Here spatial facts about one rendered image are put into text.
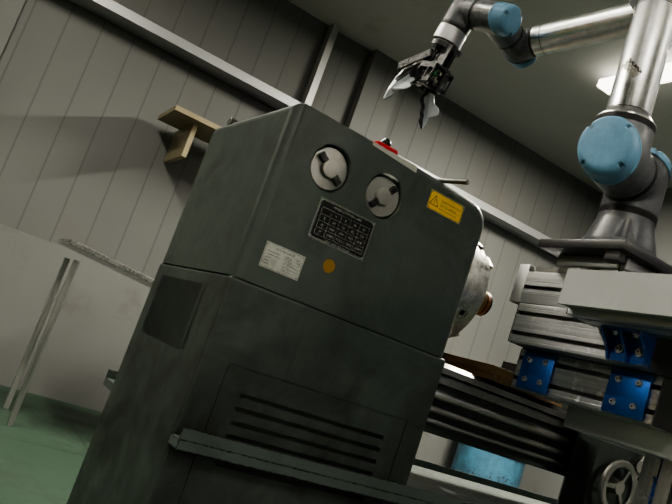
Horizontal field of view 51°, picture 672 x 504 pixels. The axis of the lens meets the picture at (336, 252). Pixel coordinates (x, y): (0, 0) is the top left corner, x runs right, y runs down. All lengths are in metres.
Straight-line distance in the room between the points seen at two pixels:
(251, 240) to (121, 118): 3.42
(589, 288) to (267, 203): 0.64
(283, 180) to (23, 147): 3.35
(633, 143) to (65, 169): 3.80
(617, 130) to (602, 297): 0.34
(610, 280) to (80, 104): 3.92
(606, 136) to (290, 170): 0.62
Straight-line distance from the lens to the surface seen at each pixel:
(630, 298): 1.26
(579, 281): 1.34
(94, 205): 4.71
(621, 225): 1.52
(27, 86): 4.75
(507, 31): 1.79
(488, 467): 5.63
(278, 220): 1.45
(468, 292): 1.89
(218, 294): 1.44
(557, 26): 1.85
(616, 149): 1.43
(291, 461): 1.50
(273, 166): 1.46
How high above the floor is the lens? 0.76
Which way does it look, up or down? 9 degrees up
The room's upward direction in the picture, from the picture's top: 19 degrees clockwise
